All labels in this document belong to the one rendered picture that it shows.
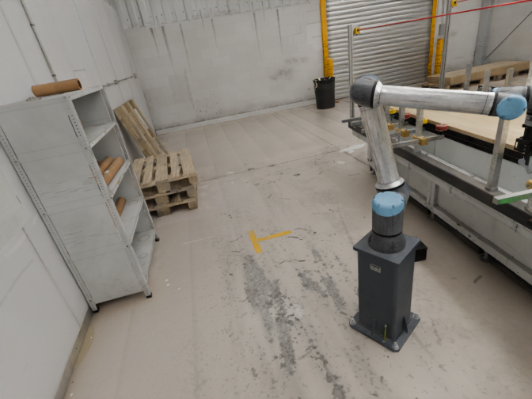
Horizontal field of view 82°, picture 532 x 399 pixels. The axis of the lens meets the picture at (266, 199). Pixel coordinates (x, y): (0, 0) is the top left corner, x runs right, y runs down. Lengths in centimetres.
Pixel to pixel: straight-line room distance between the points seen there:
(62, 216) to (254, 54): 698
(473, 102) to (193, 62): 747
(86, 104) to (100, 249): 127
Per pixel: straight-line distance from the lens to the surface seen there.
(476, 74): 965
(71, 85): 271
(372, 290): 188
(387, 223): 163
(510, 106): 148
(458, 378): 205
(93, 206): 235
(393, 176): 175
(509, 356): 222
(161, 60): 845
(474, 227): 280
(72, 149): 224
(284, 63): 882
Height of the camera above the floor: 163
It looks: 26 degrees down
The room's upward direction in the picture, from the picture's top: 9 degrees counter-clockwise
